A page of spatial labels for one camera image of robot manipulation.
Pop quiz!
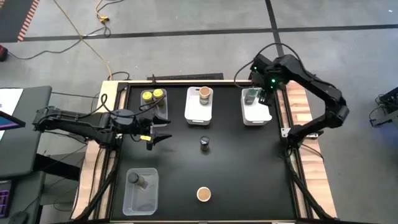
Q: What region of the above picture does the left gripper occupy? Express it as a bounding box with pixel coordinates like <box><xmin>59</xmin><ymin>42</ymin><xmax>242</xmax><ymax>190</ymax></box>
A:
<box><xmin>132</xmin><ymin>114</ymin><xmax>174</xmax><ymax>152</ymax></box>

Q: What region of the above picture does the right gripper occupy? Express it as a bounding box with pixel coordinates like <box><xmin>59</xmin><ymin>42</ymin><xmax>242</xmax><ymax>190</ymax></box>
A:
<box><xmin>251</xmin><ymin>70</ymin><xmax>282</xmax><ymax>106</ymax></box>

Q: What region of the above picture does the spice jar with green lid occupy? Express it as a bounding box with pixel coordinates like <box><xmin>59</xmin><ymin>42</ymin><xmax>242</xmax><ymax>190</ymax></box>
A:
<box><xmin>244</xmin><ymin>88</ymin><xmax>259</xmax><ymax>106</ymax></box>

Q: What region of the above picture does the onion seasoning tin yellow lid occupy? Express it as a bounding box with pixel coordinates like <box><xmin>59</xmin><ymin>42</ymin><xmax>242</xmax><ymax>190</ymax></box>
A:
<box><xmin>152</xmin><ymin>88</ymin><xmax>166</xmax><ymax>106</ymax></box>
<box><xmin>141</xmin><ymin>90</ymin><xmax>155</xmax><ymax>108</ymax></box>

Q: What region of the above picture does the spice jar with black lid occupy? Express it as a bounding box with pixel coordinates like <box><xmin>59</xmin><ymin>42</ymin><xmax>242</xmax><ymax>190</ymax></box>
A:
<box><xmin>127</xmin><ymin>172</ymin><xmax>149</xmax><ymax>190</ymax></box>
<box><xmin>199</xmin><ymin>134</ymin><xmax>211</xmax><ymax>152</ymax></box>

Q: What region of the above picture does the furikake jar with gold lid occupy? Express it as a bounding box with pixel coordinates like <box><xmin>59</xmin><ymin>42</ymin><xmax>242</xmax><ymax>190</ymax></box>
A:
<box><xmin>198</xmin><ymin>86</ymin><xmax>214</xmax><ymax>106</ymax></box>
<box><xmin>196</xmin><ymin>186</ymin><xmax>212</xmax><ymax>203</ymax></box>

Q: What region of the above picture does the white plastic bin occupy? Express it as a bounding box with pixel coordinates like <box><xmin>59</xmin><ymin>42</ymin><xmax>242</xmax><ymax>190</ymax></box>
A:
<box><xmin>241</xmin><ymin>86</ymin><xmax>274</xmax><ymax>126</ymax></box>
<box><xmin>183</xmin><ymin>86</ymin><xmax>215</xmax><ymax>126</ymax></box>

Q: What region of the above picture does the clear plastic bin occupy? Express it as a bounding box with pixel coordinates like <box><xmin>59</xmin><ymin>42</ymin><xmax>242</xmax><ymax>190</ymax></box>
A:
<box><xmin>139</xmin><ymin>88</ymin><xmax>170</xmax><ymax>128</ymax></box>
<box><xmin>122</xmin><ymin>167</ymin><xmax>160</xmax><ymax>217</ymax></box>

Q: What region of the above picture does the grey desk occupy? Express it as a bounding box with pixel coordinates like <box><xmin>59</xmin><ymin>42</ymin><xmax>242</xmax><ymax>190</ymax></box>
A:
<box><xmin>0</xmin><ymin>86</ymin><xmax>53</xmax><ymax>180</ymax></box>

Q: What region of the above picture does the black desk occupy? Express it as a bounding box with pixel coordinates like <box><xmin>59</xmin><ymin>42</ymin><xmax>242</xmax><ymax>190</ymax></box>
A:
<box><xmin>0</xmin><ymin>170</ymin><xmax>46</xmax><ymax>224</ymax></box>

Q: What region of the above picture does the white paper sheet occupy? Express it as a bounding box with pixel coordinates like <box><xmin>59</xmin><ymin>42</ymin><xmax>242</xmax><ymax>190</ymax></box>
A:
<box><xmin>0</xmin><ymin>88</ymin><xmax>24</xmax><ymax>141</ymax></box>

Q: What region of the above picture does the tablet screen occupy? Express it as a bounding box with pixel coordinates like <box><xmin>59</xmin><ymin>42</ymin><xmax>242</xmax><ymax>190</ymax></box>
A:
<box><xmin>0</xmin><ymin>110</ymin><xmax>27</xmax><ymax>131</ymax></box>

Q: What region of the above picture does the black computer mouse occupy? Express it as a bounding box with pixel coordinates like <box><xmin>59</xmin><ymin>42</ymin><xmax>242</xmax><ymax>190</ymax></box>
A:
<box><xmin>8</xmin><ymin>210</ymin><xmax>29</xmax><ymax>224</ymax></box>

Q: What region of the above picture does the backlit keyboard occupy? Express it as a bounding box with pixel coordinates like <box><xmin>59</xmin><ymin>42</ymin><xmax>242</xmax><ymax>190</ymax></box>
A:
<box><xmin>0</xmin><ymin>182</ymin><xmax>12</xmax><ymax>219</ymax></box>

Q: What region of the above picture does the black mat with striped edge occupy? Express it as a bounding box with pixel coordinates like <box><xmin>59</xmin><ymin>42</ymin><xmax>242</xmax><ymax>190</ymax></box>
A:
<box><xmin>0</xmin><ymin>0</ymin><xmax>41</xmax><ymax>43</ymax></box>

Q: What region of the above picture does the black cable loop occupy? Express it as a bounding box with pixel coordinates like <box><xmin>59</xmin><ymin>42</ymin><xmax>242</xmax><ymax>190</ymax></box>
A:
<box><xmin>107</xmin><ymin>70</ymin><xmax>131</xmax><ymax>82</ymax></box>

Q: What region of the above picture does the black floor cable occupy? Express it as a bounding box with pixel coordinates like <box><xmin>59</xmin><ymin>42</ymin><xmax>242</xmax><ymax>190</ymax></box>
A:
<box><xmin>7</xmin><ymin>23</ymin><xmax>112</xmax><ymax>60</ymax></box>

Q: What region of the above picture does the yellow cord with plug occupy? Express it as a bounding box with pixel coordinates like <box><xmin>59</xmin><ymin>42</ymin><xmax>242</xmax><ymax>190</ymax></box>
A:
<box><xmin>95</xmin><ymin>0</ymin><xmax>110</xmax><ymax>24</ymax></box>

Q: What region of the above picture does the black crate with cables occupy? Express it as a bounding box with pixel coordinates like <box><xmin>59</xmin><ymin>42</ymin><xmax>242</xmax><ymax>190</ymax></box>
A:
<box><xmin>369</xmin><ymin>86</ymin><xmax>398</xmax><ymax>128</ymax></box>

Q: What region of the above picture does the yellow extension cord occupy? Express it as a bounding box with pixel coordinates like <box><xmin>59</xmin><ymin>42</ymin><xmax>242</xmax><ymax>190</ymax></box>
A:
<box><xmin>52</xmin><ymin>0</ymin><xmax>113</xmax><ymax>81</ymax></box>

